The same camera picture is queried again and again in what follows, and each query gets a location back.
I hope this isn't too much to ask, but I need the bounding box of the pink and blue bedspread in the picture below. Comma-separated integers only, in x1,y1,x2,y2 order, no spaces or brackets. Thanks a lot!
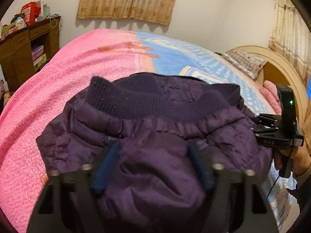
1,29,296,232

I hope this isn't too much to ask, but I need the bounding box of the red gift bag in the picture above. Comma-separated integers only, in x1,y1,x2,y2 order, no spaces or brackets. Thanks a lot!
21,1,41,26

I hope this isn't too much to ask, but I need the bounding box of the patterned grey pillow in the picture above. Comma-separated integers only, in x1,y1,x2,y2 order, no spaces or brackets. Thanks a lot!
220,50,267,81

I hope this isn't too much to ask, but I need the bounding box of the folded pink quilt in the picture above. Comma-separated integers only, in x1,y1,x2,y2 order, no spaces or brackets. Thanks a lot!
259,81,281,115

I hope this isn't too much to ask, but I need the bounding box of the dark wooden desk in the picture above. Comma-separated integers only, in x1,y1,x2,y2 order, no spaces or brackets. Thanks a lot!
1,16,61,91

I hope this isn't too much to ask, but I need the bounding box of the person's right hand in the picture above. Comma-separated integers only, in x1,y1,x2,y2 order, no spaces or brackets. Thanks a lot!
273,145,310,176

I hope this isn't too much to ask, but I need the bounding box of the beige side window curtain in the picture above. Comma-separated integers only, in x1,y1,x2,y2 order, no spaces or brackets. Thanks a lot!
268,0,310,86

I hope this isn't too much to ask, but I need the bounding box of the cream round wooden headboard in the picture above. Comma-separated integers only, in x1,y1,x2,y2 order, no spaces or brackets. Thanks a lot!
227,45,308,124

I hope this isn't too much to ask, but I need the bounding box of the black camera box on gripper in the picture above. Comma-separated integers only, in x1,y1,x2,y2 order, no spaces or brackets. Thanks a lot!
276,84,296,126

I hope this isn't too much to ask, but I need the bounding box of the dark purple puffer jacket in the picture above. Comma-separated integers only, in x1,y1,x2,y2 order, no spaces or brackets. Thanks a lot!
36,73,272,232

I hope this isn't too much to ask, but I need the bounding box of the beige patterned window curtain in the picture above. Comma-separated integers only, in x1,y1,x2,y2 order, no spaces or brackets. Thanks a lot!
76,0,176,26

